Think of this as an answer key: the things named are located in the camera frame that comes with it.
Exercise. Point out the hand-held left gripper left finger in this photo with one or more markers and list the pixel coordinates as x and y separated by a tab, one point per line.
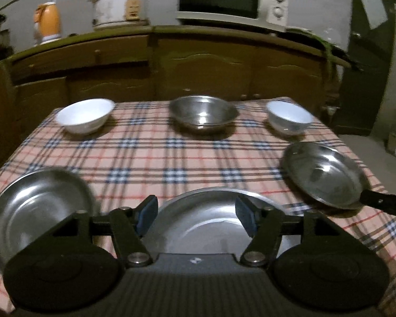
146	214

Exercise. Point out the green cloth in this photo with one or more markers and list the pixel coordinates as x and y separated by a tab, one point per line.
328	51

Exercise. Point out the wooden sideboard cabinet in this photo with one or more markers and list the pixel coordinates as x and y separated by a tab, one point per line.
198	69

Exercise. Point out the plaid tablecloth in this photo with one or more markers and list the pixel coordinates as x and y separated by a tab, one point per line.
171	158

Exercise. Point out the small tan box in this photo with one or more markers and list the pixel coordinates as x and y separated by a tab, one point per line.
393	143

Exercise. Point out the stainless steel bowl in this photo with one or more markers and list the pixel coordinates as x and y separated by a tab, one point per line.
203	114

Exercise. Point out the white paper sheet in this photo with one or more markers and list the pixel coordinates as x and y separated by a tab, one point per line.
373	5

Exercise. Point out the white ceramic bowl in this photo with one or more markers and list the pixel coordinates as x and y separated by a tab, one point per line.
288	117
84	115

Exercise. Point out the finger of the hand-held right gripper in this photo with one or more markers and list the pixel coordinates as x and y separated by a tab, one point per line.
384	203

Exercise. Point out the white rice cooker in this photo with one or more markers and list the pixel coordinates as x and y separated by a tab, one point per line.
117	6

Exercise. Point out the dark green door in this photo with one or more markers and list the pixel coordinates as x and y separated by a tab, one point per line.
363	82

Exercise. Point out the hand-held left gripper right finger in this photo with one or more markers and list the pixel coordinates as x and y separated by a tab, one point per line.
245	214

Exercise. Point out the stainless steel plate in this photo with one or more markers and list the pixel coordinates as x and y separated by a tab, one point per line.
29	204
198	224

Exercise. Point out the orange electric kettle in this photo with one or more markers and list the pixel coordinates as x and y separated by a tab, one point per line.
48	19

